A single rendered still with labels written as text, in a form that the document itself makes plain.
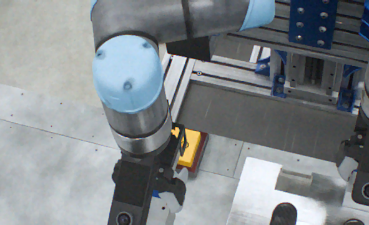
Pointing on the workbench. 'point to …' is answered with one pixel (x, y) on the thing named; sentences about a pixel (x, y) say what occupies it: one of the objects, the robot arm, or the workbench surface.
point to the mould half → (246, 190)
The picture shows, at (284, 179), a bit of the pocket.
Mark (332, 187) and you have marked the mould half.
